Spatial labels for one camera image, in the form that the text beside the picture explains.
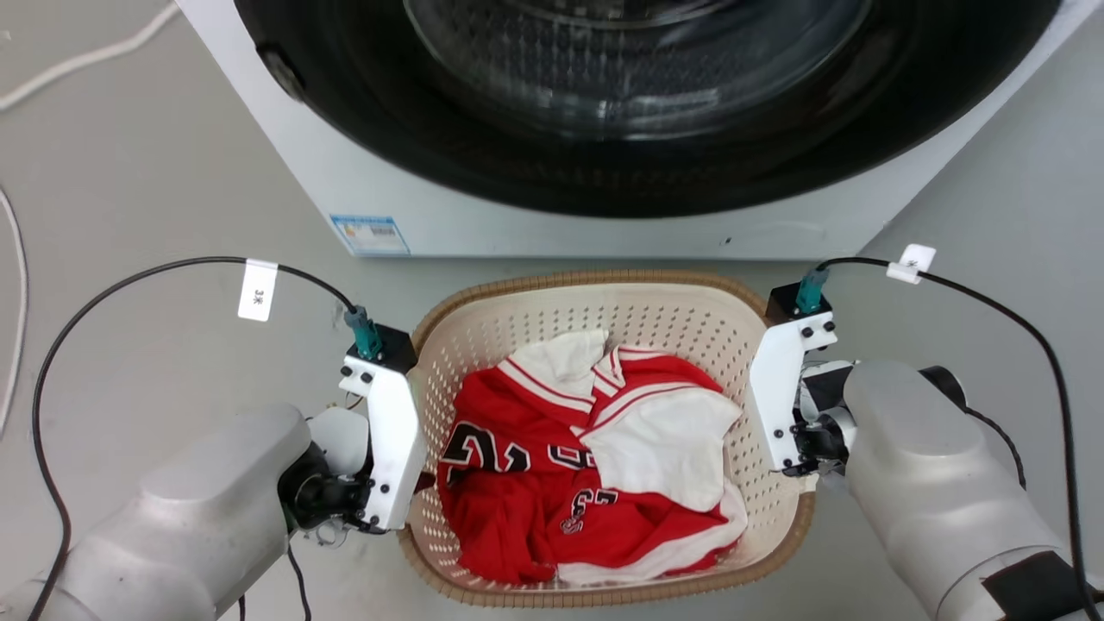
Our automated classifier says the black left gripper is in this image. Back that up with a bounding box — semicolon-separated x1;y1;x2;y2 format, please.
280;444;437;536

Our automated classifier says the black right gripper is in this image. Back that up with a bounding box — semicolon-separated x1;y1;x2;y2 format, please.
788;361;856;477

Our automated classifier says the beige perforated plastic laundry basket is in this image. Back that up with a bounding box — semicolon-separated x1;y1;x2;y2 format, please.
397;269;817;608

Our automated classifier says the red and white jersey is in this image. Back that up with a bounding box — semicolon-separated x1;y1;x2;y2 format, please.
436;329;750;587

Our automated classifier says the blue energy label sticker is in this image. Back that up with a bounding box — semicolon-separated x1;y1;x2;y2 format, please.
330;214;411;256

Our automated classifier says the white front-load washing machine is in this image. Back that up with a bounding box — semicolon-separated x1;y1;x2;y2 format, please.
175;0;1104;260

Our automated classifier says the black round washing machine door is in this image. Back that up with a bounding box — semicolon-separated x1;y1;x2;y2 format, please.
233;0;1063;218

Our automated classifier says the white paper cable tag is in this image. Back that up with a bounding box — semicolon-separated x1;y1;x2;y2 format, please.
886;243;938;286
237;258;279;323

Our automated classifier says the white floor cable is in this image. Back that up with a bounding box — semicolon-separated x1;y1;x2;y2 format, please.
0;0;180;113
0;185;30;436

